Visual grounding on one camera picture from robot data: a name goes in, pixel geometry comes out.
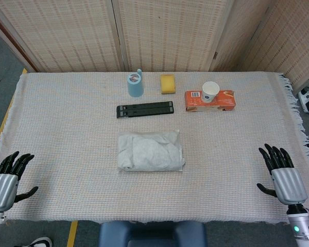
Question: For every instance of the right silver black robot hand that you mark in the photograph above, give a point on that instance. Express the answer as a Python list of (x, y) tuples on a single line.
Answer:
[(289, 185)]

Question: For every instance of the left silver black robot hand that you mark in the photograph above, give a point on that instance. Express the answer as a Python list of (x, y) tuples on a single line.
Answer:
[(2, 187)]

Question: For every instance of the white cloth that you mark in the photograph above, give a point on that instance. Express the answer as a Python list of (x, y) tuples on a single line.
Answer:
[(179, 151)]

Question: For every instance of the white clothes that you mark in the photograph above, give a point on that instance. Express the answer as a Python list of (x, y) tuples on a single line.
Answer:
[(146, 151)]

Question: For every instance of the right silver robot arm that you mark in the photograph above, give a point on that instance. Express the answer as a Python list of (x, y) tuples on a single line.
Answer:
[(300, 223)]

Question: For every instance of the black white shoe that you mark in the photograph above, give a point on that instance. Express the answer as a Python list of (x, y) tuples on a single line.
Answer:
[(41, 242)]

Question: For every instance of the pale woven tablecloth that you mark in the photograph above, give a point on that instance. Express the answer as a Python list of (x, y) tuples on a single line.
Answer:
[(67, 141)]

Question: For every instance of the white power strip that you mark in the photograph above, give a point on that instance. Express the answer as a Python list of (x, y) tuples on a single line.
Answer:
[(307, 99)]

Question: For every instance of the orange cardboard box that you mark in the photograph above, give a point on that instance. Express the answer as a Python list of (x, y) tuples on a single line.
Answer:
[(224, 101)]

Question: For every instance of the white floral paper cup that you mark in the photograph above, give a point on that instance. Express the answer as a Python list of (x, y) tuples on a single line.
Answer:
[(210, 92)]

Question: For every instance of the woven folding screen panel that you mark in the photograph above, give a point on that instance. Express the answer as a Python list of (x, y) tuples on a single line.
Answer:
[(293, 43), (67, 33), (170, 33), (239, 38)]

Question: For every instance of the yellow sponge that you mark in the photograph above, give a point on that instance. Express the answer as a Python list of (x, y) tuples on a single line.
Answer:
[(168, 84)]

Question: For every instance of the black folded laptop stand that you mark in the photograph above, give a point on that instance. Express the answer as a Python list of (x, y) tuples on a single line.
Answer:
[(144, 109)]

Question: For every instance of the light blue plastic cup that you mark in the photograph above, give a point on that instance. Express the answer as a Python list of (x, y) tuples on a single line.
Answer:
[(135, 86)]

